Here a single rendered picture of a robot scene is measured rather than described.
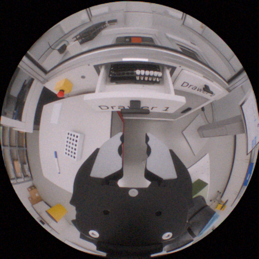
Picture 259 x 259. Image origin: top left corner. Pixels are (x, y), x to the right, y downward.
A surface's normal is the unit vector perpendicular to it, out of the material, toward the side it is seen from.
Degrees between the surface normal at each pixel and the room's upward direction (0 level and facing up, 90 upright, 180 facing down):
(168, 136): 0
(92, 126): 0
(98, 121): 0
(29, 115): 90
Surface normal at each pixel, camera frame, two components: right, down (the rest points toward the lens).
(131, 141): -0.03, -0.10
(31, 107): 1.00, 0.02
